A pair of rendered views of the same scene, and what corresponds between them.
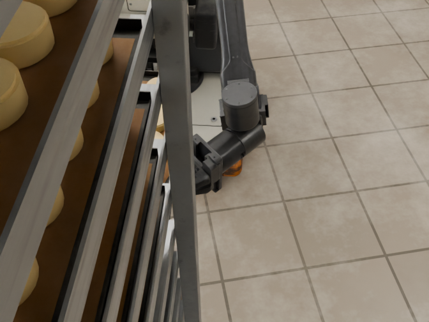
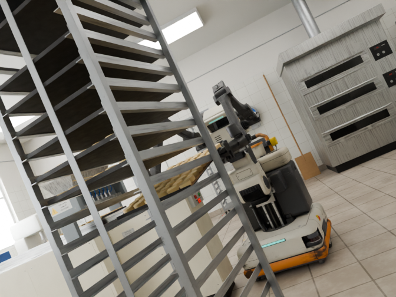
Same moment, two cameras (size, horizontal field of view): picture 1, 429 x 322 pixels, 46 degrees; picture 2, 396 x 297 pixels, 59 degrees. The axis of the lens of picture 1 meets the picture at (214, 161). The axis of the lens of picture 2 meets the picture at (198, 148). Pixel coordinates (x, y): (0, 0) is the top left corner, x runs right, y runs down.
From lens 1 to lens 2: 1.38 m
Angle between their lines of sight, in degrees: 55
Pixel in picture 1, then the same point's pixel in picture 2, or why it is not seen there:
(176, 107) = (191, 106)
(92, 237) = (151, 83)
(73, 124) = (146, 66)
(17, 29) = not seen: hidden behind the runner
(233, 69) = not seen: hidden behind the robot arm
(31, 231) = (137, 64)
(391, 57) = not seen: outside the picture
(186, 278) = (225, 182)
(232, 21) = (231, 118)
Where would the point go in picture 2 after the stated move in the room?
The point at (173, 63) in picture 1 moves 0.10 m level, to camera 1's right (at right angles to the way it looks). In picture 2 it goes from (186, 94) to (204, 84)
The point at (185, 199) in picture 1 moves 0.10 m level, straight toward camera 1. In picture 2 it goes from (207, 138) to (201, 139)
